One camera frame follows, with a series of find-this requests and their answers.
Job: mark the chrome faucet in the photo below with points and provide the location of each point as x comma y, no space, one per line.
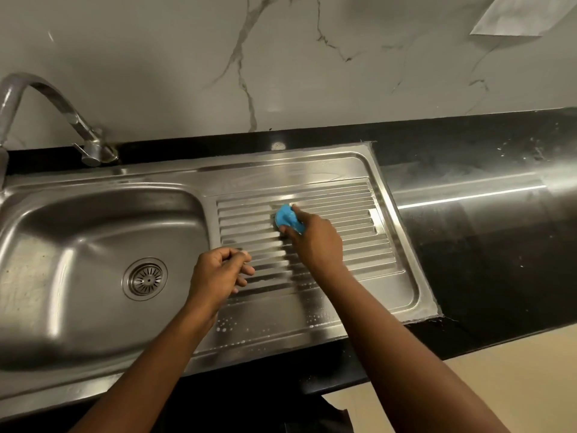
49,92

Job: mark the stainless steel sink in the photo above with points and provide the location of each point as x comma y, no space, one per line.
90,229

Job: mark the person's left forearm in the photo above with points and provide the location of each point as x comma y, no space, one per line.
144,378

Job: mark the person's right forearm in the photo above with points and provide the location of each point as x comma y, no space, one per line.
396,356

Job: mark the round metal drain strainer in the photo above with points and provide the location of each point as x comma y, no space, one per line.
144,279

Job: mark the blue brush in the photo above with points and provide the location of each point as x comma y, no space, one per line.
285,216

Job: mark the person's black clothing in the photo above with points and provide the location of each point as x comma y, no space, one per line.
333,419

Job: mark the white paper sheet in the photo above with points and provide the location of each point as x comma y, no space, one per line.
518,15

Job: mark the person's right hand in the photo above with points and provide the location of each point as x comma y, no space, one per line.
315,243

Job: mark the person's left hand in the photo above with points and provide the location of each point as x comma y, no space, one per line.
216,279

